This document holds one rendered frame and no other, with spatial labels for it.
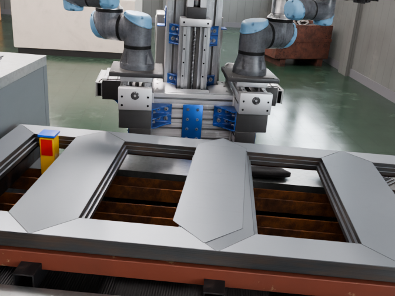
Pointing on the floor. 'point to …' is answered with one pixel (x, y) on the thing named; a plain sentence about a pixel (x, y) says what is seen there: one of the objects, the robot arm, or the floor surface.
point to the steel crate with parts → (304, 45)
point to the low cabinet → (62, 30)
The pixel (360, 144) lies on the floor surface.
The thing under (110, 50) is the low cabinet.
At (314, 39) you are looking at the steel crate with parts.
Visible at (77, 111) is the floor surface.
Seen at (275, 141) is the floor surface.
